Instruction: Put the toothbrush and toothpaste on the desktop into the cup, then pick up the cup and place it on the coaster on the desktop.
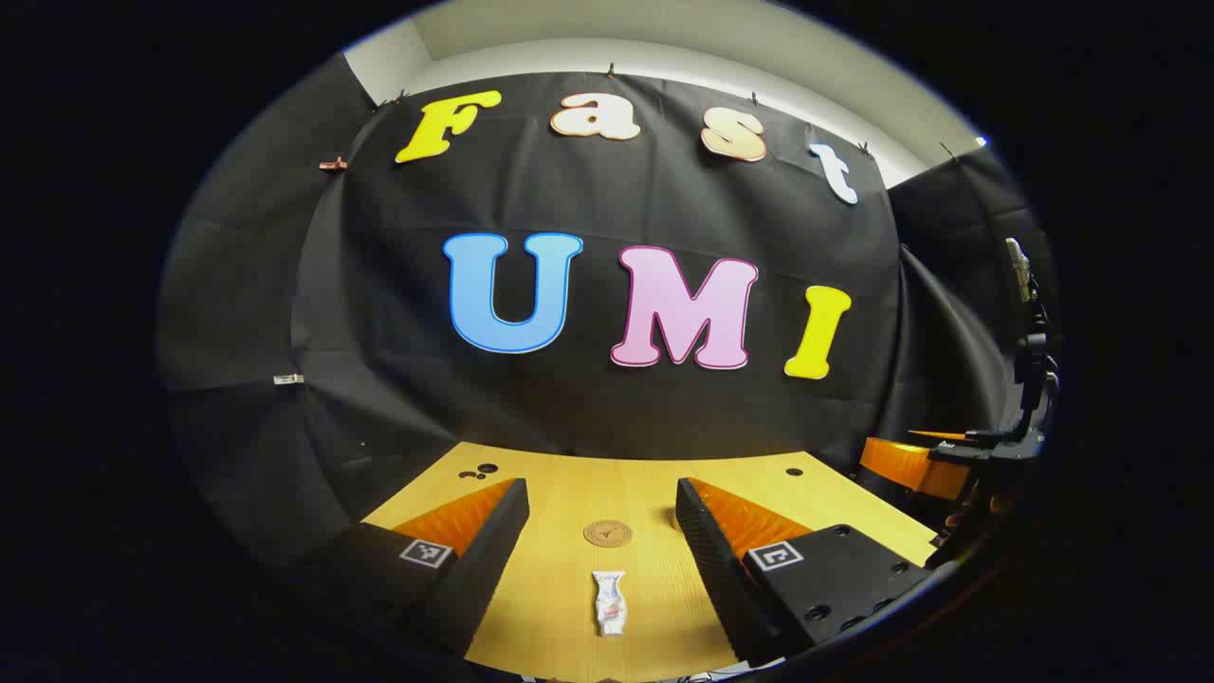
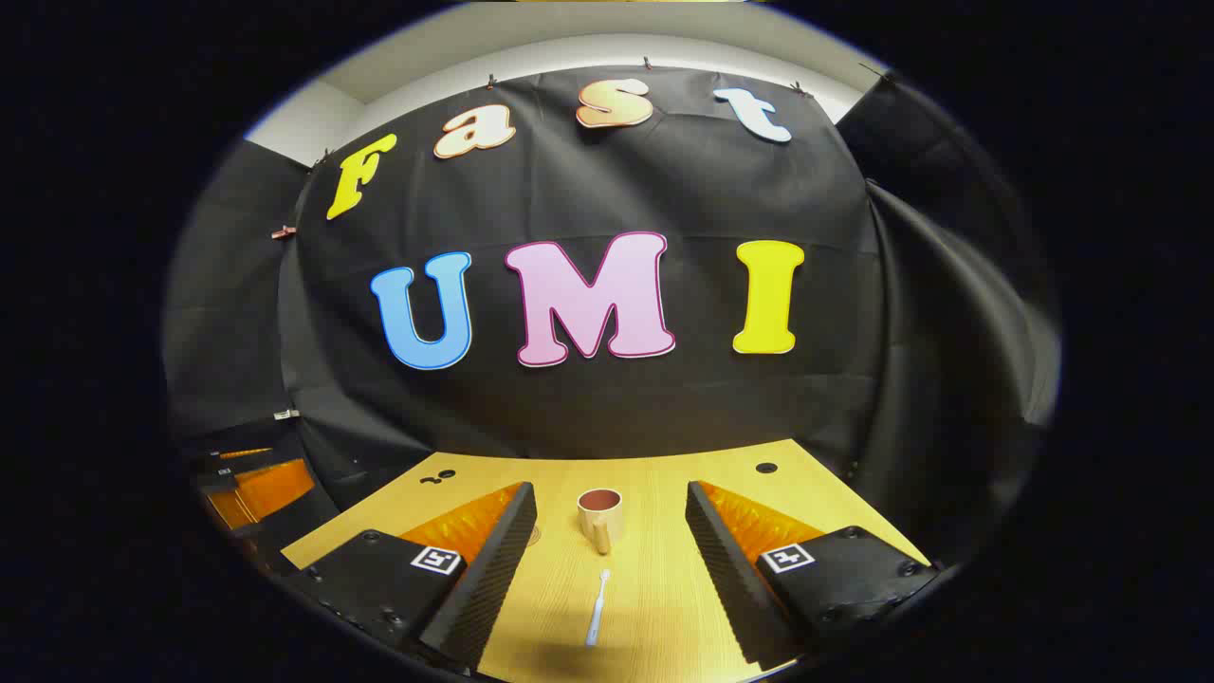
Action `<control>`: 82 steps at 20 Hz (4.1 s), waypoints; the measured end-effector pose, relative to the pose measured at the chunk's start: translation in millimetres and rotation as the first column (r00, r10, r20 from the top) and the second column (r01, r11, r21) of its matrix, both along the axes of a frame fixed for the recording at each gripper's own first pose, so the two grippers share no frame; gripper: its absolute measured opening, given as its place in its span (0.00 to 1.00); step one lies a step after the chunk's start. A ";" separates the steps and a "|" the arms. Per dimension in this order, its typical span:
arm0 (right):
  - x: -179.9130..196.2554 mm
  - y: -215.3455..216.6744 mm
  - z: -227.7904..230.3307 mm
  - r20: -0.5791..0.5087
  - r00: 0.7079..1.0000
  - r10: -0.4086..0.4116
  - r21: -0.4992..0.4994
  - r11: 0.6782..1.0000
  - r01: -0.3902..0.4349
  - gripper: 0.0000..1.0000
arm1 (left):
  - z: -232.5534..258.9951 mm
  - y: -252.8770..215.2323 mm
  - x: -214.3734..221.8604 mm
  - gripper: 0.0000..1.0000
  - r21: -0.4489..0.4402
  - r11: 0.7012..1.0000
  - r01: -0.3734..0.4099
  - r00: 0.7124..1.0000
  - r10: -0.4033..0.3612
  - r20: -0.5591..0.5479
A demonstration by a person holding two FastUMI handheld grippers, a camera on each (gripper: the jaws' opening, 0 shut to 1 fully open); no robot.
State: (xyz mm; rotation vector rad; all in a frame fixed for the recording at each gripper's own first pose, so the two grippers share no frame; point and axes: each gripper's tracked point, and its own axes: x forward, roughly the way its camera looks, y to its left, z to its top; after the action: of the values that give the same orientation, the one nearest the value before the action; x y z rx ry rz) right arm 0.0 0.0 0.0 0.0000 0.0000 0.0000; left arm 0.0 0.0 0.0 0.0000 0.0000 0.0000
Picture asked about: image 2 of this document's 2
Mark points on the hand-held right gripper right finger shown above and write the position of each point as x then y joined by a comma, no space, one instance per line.
726,579

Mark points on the white toothbrush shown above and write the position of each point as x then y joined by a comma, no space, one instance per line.
596,617

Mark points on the beige cup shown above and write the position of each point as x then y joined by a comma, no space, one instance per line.
600,522

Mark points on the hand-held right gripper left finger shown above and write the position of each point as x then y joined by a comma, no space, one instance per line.
493,579

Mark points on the black backdrop cloth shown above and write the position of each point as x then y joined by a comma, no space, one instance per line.
616,190

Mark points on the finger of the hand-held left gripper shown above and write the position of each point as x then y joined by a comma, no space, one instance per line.
275,489
242,454

